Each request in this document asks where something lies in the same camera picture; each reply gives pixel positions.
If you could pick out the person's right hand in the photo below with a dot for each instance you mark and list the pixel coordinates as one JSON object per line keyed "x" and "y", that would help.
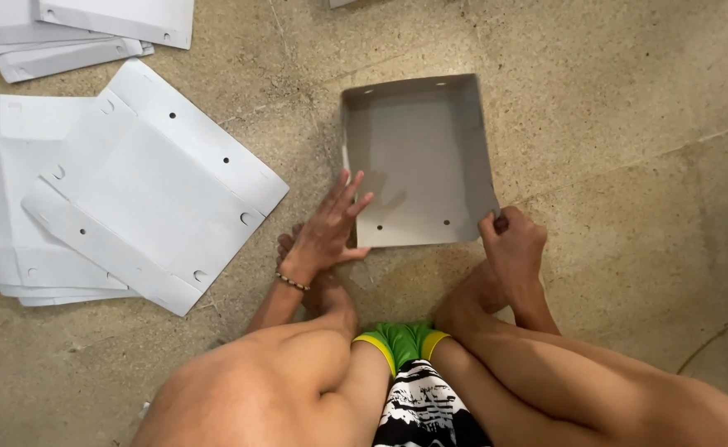
{"x": 516, "y": 248}

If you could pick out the person's left hand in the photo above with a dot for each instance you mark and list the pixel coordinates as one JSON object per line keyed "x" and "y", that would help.
{"x": 327, "y": 239}

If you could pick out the person's right fingers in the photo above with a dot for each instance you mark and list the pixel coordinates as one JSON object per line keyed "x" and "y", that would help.
{"x": 494, "y": 222}

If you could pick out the grey cardboard box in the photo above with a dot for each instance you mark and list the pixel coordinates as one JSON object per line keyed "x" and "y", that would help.
{"x": 420, "y": 167}

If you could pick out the green yellow-trimmed shorts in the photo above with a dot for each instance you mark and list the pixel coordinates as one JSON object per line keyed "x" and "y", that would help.
{"x": 400, "y": 344}

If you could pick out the person's right leg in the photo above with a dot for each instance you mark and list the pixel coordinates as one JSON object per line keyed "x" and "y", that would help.
{"x": 581, "y": 385}

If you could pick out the person's leg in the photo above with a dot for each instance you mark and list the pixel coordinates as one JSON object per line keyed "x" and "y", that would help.
{"x": 277, "y": 372}
{"x": 581, "y": 385}

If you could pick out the black and white patterned shirt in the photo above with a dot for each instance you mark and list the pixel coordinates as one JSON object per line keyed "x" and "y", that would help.
{"x": 429, "y": 406}

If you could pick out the person's left leg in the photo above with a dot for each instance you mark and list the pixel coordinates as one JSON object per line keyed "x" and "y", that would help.
{"x": 277, "y": 372}

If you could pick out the flat white cardboard sheet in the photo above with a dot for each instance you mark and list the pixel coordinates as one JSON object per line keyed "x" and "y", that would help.
{"x": 153, "y": 186}

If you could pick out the pile of white cardboard sheets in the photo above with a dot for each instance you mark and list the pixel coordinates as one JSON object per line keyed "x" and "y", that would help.
{"x": 78, "y": 31}

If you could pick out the stack of flat cardboard sheets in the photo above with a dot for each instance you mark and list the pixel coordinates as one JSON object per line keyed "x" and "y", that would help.
{"x": 13, "y": 205}

